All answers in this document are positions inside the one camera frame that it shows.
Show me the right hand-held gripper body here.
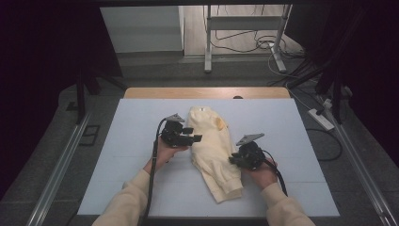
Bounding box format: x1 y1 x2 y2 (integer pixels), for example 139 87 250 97
235 133 267 171

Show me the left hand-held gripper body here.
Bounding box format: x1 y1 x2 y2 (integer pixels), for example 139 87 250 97
160 113 191 149

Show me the cream sweatshirt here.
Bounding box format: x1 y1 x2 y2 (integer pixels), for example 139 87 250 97
186 105 245 204

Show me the person's left hand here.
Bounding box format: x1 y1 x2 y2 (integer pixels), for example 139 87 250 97
143 137 190 175

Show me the person's right hand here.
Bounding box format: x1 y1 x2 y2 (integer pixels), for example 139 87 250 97
244 157 279 191

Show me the wooden table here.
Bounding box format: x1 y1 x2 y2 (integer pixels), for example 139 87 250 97
123 87 292 100

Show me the pale blue foam mat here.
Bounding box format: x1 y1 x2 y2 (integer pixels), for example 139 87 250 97
77 98 341 218

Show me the white power strip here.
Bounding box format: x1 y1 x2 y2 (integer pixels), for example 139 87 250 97
307 107 336 132

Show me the black metal stand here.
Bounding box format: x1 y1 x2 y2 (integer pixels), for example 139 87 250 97
74 66 129 125
286 57 346 125

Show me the dark curtain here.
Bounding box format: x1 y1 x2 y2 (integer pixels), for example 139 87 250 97
283 0 399 169
0 0 124 201

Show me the right hand-held gripper black cable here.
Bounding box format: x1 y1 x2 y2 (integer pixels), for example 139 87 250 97
263 150 289 198

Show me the hand-held gripper black cable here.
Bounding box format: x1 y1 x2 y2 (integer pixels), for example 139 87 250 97
137 117 168 226
263 150 289 198

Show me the left hand-held gripper black cable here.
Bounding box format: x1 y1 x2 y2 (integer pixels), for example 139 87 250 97
137 117 168 226

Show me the white floor cable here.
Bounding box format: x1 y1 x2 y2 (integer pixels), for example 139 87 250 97
266 46 316 111

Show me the black looped floor cable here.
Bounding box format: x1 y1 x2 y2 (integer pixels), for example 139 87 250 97
305 127 343 163

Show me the tangle of black floor cables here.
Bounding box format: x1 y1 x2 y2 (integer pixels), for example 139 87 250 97
209 28 306 60

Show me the aluminium floor rail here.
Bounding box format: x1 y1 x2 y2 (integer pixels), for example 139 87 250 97
326 109 399 226
26 112 92 226

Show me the white metal stand frame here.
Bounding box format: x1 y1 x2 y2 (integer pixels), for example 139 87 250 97
203 4 295 75

